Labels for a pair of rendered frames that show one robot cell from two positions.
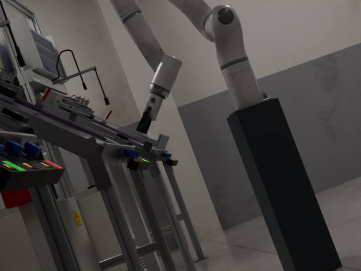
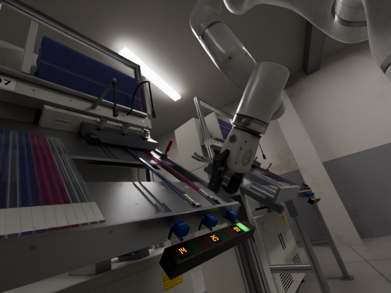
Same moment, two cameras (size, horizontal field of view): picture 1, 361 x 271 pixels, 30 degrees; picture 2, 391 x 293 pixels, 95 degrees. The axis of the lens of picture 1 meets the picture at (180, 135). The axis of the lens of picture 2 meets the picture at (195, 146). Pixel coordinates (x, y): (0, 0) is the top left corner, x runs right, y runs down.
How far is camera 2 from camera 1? 2.26 m
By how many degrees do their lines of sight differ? 38
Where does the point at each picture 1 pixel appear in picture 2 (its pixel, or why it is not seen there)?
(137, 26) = (213, 38)
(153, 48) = (241, 65)
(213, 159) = (349, 193)
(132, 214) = not seen: hidden behind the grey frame
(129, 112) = (292, 164)
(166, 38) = (313, 127)
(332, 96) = not seen: outside the picture
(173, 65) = (269, 74)
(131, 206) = not seen: hidden behind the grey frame
